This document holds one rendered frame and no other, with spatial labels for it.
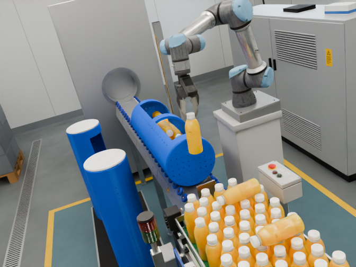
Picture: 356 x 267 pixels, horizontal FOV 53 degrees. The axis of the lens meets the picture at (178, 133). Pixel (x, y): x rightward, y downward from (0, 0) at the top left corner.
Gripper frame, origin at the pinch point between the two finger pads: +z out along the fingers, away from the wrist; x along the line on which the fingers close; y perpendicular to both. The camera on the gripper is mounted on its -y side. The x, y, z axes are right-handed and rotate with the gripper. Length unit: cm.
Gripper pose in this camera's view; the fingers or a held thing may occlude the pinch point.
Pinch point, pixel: (190, 115)
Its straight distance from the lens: 159.8
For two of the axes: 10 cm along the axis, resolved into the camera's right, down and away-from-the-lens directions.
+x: -9.7, 2.2, -1.4
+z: 1.7, 9.4, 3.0
